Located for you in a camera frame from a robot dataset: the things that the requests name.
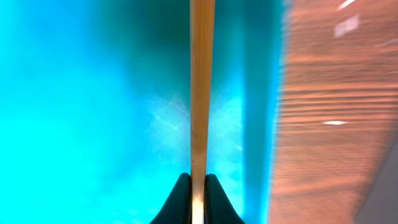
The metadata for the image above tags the teal plastic tray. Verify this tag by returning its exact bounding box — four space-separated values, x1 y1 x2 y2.
1 1 290 223

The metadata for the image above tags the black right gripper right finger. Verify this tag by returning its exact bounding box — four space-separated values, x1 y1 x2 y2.
204 174 244 224

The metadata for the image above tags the wooden chopstick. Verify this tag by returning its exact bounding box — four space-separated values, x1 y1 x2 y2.
190 0 215 224

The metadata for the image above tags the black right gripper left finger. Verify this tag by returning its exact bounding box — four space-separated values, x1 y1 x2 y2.
150 173 192 224

